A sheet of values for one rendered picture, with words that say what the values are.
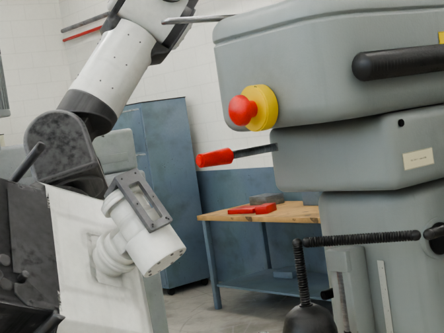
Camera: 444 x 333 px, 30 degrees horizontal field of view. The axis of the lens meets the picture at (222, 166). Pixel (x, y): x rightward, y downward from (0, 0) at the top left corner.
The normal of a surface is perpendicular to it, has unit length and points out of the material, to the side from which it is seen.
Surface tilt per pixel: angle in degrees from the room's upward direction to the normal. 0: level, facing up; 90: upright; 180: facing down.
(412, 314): 90
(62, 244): 57
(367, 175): 90
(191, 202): 90
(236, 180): 90
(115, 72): 78
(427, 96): 117
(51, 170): 63
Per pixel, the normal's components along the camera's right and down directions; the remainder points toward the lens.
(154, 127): 0.60, -0.04
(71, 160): -0.03, -0.40
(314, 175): -0.79, 0.15
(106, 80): 0.35, -0.21
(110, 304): 0.61, -0.60
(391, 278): -0.58, 0.14
